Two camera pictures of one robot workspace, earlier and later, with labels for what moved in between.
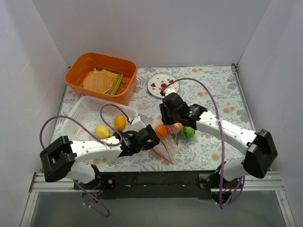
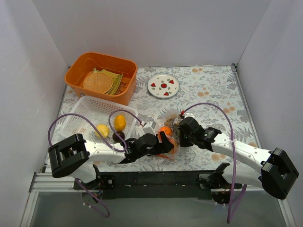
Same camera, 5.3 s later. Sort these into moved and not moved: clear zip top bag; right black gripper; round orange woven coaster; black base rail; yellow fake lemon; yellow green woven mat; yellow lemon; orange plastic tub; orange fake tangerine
Moved: orange fake tangerine; clear zip top bag; right black gripper
Not moved: round orange woven coaster; yellow fake lemon; yellow green woven mat; black base rail; orange plastic tub; yellow lemon
